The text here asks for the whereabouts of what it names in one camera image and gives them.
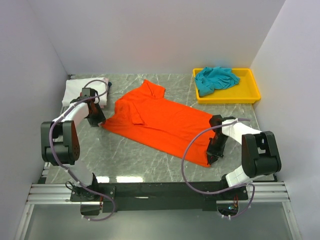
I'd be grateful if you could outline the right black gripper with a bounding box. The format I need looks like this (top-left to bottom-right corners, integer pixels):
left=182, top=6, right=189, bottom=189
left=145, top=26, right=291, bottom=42
left=206, top=134, right=229, bottom=165

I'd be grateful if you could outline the orange t-shirt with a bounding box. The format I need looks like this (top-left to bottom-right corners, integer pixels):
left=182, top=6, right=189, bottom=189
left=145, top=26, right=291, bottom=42
left=102, top=79, right=215, bottom=167

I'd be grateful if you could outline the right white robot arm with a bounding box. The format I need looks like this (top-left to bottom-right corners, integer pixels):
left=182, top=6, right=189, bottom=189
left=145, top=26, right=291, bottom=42
left=206, top=115, right=282, bottom=200

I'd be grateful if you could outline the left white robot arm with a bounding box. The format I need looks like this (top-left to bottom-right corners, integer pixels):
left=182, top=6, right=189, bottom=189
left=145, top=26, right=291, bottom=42
left=40, top=87, right=106, bottom=201

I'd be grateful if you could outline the folded dark blue t-shirt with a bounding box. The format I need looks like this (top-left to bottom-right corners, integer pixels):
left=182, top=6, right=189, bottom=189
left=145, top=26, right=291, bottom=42
left=107, top=81, right=112, bottom=94

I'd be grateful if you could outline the folded white t-shirt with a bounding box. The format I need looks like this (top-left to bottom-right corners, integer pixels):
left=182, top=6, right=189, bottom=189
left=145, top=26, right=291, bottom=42
left=62, top=77, right=106, bottom=107

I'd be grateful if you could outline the yellow plastic tray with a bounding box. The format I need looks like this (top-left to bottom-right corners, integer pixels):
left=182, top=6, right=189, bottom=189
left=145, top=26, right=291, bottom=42
left=193, top=67, right=261, bottom=104

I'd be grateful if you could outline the teal t-shirt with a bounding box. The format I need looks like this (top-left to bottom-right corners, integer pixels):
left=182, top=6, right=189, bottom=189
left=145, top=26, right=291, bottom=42
left=195, top=67, right=240, bottom=97

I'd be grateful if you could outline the black base beam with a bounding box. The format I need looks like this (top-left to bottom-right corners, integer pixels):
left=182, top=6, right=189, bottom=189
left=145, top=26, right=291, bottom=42
left=70, top=181, right=249, bottom=216

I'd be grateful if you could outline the aluminium frame rail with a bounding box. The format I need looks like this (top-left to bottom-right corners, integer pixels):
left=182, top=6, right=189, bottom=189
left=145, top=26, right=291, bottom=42
left=26, top=182, right=291, bottom=205

